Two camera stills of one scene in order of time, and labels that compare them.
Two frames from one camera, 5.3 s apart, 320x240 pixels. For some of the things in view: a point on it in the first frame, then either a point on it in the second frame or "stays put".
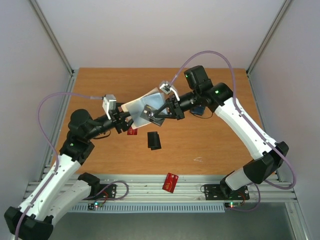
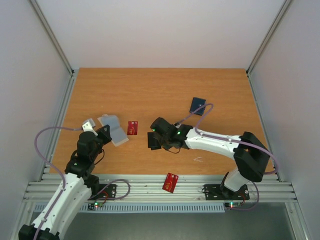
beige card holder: x=155 y=97 to x=118 y=134
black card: x=159 y=146 stays put
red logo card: x=132 y=131 stays put
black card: x=152 y=139 stays put
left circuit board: x=94 y=206 stays put
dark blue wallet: x=199 y=110 stays put
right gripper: x=175 y=109 to x=159 y=135
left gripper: x=121 y=123 to x=105 y=133
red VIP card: x=170 y=182 stays put
